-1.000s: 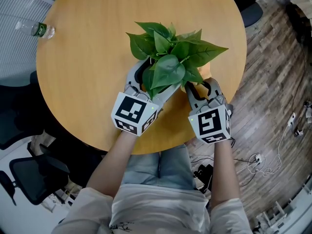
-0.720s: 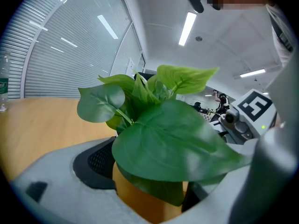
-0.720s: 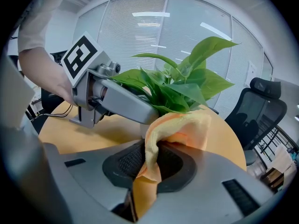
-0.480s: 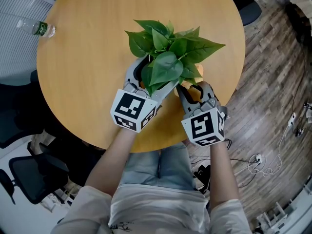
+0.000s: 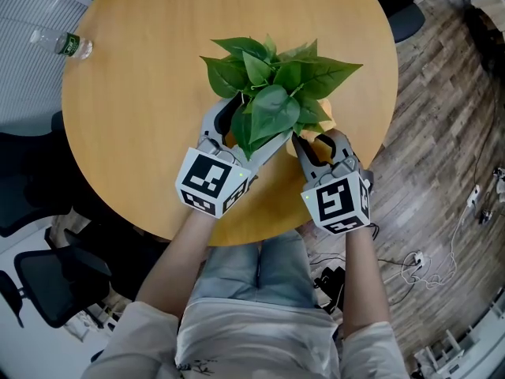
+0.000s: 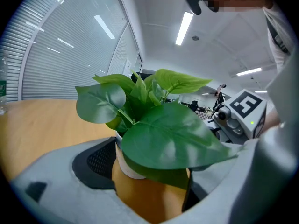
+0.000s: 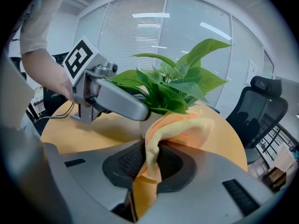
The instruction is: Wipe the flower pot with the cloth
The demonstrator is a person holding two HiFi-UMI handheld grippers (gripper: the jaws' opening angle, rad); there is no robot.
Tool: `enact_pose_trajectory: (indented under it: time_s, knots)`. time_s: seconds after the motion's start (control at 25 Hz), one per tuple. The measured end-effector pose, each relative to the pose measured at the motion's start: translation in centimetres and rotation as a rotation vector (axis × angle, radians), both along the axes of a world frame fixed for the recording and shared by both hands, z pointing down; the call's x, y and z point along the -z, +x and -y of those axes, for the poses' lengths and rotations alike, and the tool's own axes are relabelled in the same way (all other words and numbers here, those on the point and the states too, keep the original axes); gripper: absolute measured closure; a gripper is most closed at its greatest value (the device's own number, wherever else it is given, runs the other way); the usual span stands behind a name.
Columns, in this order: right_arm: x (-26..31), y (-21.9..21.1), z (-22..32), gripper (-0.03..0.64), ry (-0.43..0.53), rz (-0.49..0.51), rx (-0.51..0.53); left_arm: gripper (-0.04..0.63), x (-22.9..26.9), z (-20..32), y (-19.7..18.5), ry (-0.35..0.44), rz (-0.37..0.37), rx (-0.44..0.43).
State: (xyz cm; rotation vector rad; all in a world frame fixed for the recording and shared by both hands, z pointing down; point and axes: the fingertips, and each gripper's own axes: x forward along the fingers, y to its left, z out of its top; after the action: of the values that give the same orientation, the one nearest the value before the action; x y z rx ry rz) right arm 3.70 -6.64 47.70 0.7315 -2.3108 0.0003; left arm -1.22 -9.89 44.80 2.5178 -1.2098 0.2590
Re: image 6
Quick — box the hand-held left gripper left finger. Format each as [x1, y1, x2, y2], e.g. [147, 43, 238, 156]
[9, 136, 151, 224]

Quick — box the person's right forearm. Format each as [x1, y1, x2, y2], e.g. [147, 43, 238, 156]
[259, 108, 281, 135]

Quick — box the person's white shirt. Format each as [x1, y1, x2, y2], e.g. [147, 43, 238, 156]
[263, 5, 299, 126]

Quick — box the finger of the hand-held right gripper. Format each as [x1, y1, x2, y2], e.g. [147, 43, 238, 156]
[203, 118, 222, 141]

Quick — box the clear plastic bottle green label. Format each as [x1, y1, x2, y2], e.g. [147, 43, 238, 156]
[0, 51, 9, 115]

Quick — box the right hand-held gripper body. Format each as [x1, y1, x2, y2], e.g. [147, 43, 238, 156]
[213, 89, 268, 146]

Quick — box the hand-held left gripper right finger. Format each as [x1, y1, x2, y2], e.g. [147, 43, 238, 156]
[161, 122, 299, 224]

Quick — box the green potted plant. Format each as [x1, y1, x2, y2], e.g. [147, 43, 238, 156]
[75, 68, 241, 191]

